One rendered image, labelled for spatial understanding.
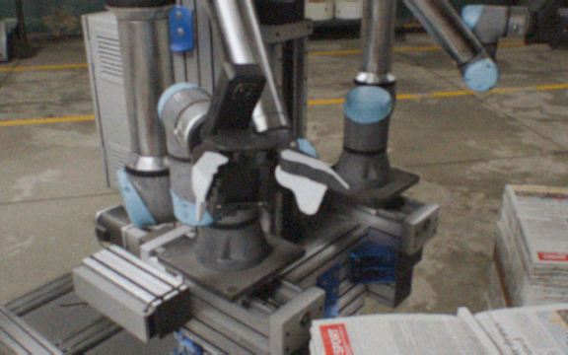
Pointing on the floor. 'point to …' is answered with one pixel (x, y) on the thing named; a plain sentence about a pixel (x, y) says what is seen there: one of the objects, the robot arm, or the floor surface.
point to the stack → (546, 248)
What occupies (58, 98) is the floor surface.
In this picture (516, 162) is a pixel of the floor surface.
